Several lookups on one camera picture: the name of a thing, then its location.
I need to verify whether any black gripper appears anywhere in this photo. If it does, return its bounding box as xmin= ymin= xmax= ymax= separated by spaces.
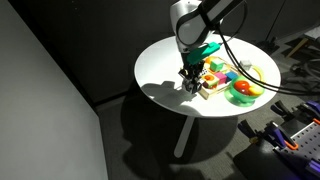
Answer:
xmin=178 ymin=59 xmax=207 ymax=95

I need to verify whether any black and white cube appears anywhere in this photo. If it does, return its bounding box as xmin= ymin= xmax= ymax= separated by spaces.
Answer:
xmin=183 ymin=68 xmax=208 ymax=94

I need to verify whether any magenta cube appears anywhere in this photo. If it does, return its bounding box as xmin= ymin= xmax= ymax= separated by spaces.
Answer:
xmin=214 ymin=73 xmax=229 ymax=87

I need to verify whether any green cube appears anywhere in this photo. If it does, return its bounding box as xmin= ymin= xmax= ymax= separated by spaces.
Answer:
xmin=209 ymin=58 xmax=225 ymax=73

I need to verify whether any blue cube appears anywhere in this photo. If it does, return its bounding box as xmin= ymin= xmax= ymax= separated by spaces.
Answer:
xmin=225 ymin=70 xmax=239 ymax=83

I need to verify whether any gray cube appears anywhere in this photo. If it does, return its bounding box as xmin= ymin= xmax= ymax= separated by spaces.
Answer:
xmin=238 ymin=59 xmax=253 ymax=72

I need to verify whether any yellow block with red circle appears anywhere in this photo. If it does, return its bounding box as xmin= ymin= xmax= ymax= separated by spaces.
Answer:
xmin=201 ymin=73 xmax=220 ymax=90

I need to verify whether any wooden tray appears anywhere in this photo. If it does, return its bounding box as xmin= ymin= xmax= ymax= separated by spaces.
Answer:
xmin=198 ymin=56 xmax=244 ymax=101

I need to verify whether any red apple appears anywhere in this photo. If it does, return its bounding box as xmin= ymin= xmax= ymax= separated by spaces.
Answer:
xmin=233 ymin=79 xmax=251 ymax=96

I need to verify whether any green bowl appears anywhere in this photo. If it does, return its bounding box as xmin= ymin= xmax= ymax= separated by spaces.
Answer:
xmin=223 ymin=75 xmax=266 ymax=108

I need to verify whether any white table leg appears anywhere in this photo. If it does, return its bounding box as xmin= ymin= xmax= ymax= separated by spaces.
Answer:
xmin=173 ymin=115 xmax=195 ymax=159

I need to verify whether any yellow lemon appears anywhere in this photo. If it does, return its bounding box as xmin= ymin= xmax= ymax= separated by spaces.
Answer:
xmin=248 ymin=82 xmax=265 ymax=98

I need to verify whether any yellow banana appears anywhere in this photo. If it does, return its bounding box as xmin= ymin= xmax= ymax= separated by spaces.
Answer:
xmin=251 ymin=65 xmax=268 ymax=85

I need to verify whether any purple clamp with orange tip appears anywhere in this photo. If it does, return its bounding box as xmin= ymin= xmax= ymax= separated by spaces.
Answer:
xmin=237 ymin=119 xmax=300 ymax=152
xmin=270 ymin=99 xmax=320 ymax=127

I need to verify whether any black base box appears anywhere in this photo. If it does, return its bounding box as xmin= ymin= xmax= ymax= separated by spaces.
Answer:
xmin=232 ymin=146 xmax=291 ymax=180

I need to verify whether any wooden furniture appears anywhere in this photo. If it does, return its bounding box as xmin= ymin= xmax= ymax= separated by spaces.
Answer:
xmin=286 ymin=26 xmax=320 ymax=59

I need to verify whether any perforated mounting board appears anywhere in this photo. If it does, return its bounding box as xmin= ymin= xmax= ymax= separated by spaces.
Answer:
xmin=289 ymin=121 xmax=320 ymax=161

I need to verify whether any teal camera mount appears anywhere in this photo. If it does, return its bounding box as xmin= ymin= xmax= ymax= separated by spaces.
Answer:
xmin=185 ymin=41 xmax=222 ymax=66

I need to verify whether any thick black cable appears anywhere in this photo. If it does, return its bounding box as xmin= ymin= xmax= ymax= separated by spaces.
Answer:
xmin=213 ymin=13 xmax=320 ymax=97

